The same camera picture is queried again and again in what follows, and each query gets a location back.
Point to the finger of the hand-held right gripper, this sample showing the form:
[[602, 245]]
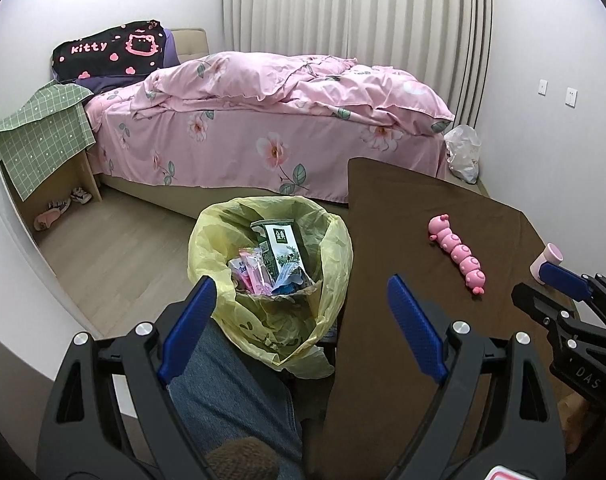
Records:
[[533, 300], [563, 280]]

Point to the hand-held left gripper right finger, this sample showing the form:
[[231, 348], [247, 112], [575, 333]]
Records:
[[418, 330]]

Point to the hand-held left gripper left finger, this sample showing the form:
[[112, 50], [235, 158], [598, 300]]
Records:
[[188, 330]]

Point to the pink snack packet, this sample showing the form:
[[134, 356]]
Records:
[[253, 270]]

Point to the yellow plastic bin bag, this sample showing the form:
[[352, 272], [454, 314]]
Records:
[[208, 240]]

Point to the blue snack packet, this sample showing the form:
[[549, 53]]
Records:
[[288, 280]]

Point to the green snack packet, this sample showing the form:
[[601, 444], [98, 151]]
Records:
[[278, 245]]

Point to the person's right hand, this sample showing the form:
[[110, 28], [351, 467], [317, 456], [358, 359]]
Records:
[[573, 410]]

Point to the pink cup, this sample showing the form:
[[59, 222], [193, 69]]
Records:
[[550, 255]]

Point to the person's blue jeans leg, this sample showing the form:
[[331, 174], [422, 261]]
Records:
[[223, 400]]

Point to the pink caterpillar toy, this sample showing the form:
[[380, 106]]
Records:
[[455, 250]]

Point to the beige bed base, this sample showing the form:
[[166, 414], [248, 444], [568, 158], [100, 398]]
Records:
[[148, 195]]

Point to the white plastic bag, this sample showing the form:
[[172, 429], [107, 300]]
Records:
[[463, 150]]

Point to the striped shoe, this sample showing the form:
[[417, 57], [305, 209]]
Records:
[[81, 195], [59, 205]]

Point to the pink slipper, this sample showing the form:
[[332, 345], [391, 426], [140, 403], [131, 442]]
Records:
[[47, 220]]

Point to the bed with pink floral duvet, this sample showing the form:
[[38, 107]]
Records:
[[223, 145]]

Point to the wooden bedside table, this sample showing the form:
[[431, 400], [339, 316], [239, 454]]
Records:
[[58, 185]]

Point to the green checked cloth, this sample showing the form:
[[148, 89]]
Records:
[[33, 145]]

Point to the pink floral quilt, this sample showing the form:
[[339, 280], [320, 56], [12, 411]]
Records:
[[263, 75]]

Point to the black cat-print pillow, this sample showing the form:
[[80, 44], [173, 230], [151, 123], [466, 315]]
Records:
[[93, 60]]

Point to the beige headboard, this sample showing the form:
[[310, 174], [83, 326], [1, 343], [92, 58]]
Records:
[[193, 42]]

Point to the white pleated curtain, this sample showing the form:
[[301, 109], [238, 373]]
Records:
[[358, 10]]

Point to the white wall socket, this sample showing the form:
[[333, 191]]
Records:
[[571, 98]]

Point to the white wall switch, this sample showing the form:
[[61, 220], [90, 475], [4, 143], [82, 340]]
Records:
[[542, 86]]

